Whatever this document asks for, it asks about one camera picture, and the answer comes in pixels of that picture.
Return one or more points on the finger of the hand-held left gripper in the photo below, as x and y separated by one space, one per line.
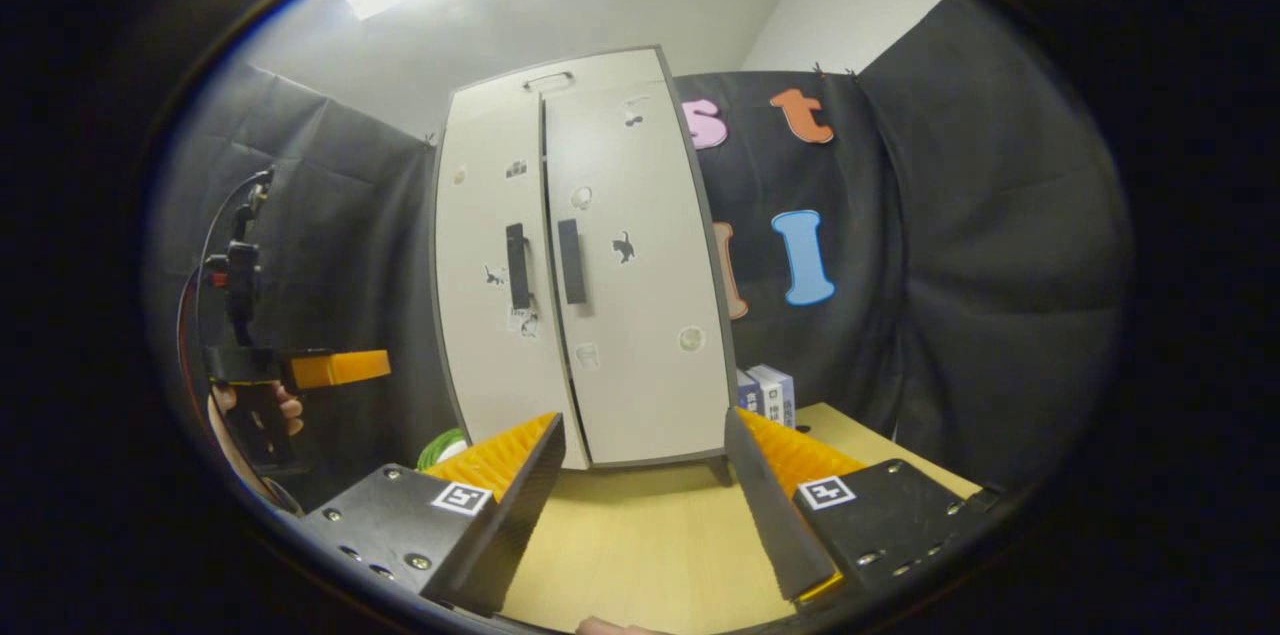
340 368

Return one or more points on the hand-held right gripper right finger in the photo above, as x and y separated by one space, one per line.
770 505

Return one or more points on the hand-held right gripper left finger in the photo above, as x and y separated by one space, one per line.
520 505

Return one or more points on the white shoe cabinet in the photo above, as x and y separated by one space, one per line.
725 471

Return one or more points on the white shoe cabinet door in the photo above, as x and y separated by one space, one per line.
650 395
480 365

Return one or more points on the white cabinet drawer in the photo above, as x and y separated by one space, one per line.
600 70

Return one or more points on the orange carrot toy green top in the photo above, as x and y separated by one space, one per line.
440 448

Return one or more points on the blue and white box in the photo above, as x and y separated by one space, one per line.
778 390
746 395

